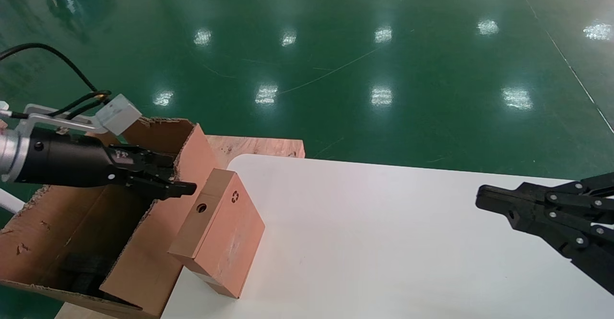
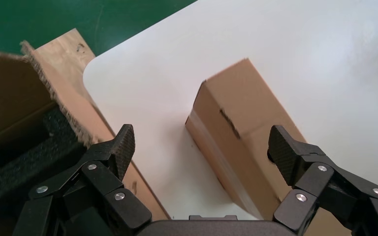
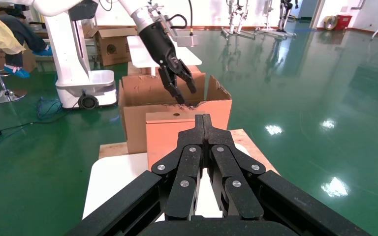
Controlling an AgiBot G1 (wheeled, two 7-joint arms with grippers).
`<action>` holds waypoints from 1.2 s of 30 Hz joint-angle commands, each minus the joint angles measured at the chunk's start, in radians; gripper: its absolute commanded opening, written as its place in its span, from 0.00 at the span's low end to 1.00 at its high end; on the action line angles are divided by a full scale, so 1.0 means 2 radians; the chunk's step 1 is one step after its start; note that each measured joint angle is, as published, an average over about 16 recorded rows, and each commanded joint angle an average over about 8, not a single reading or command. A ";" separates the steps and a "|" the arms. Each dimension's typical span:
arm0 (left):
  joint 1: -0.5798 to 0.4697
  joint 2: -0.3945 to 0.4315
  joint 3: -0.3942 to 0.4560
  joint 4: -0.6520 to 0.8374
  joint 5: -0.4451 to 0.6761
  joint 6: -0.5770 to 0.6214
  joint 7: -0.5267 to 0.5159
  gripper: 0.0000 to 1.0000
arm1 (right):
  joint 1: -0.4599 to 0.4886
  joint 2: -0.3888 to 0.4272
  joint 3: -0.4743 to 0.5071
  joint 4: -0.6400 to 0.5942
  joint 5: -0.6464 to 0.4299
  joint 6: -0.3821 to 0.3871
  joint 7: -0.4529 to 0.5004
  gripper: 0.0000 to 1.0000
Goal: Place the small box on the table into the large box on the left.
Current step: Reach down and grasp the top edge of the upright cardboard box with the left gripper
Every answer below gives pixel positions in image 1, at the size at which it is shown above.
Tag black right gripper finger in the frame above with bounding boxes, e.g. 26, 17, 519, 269
508, 206, 614, 296
476, 172, 614, 224

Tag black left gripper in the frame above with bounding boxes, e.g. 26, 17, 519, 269
14, 127, 198, 201

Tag small cardboard box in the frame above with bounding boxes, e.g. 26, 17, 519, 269
168, 168, 266, 299

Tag large open cardboard box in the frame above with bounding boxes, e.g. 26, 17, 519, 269
0, 116, 224, 319

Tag black foam insert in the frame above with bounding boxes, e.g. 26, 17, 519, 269
60, 254, 116, 295

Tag looped black cable bundle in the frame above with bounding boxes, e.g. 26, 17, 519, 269
10, 90, 112, 120

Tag white frame bar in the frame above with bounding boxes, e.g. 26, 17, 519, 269
0, 188, 25, 214

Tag black cable with yellow plug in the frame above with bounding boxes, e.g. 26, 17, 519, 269
0, 43, 105, 100

